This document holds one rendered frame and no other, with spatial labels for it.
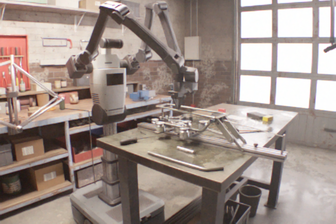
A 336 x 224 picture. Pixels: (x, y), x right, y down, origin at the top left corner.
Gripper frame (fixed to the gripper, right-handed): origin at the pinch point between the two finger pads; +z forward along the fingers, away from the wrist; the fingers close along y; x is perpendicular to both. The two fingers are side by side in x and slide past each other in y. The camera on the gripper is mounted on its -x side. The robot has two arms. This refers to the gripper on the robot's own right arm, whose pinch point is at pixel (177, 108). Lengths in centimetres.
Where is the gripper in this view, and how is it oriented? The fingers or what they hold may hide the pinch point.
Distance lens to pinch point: 129.6
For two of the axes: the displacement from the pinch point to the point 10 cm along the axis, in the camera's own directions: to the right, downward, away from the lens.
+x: -7.6, -1.3, 6.4
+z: -0.2, 9.9, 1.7
